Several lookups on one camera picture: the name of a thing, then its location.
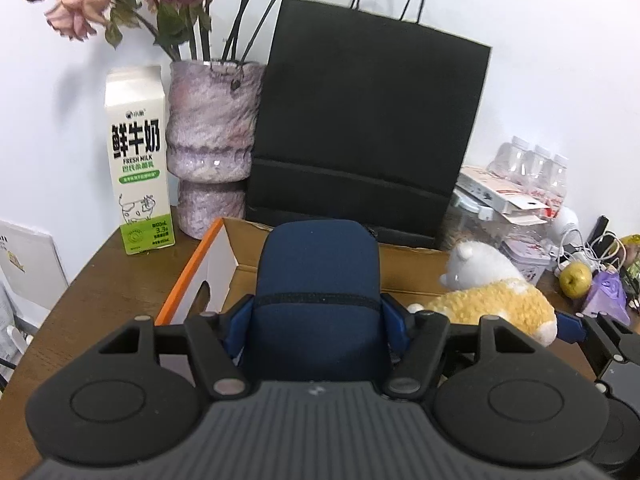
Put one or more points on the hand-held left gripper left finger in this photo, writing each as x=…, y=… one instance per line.
x=240, y=320

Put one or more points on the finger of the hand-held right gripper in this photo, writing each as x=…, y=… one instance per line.
x=570, y=327

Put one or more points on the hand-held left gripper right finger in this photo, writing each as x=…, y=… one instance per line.
x=395, y=320

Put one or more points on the red cardboard box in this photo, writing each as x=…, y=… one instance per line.
x=215, y=265

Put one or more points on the yellow and white plush sheep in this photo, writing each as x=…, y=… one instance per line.
x=500, y=300

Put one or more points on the dark blue zip case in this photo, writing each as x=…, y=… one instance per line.
x=315, y=270

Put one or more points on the green apple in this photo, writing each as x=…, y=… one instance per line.
x=575, y=280

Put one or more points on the small purple gift bag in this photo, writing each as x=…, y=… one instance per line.
x=607, y=297

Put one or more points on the white lidded tub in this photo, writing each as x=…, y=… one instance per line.
x=527, y=260

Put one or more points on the colourful snack packet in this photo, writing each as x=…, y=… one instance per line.
x=631, y=255

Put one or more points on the white round gadget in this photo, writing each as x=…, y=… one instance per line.
x=566, y=222

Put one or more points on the clear plastic container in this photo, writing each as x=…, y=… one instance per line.
x=480, y=232

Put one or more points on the clear water bottle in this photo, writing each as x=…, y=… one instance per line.
x=510, y=157
x=556, y=182
x=536, y=165

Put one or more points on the white flat carton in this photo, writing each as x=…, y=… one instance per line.
x=490, y=187

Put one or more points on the white and green milk carton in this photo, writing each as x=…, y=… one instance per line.
x=140, y=160

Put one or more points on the mottled pink vase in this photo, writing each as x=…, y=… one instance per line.
x=210, y=125

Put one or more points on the black paper bag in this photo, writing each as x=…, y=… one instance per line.
x=360, y=110

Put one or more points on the dried flower bouquet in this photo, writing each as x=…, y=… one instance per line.
x=75, y=5

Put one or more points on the white wall panel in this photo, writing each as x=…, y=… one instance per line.
x=30, y=270

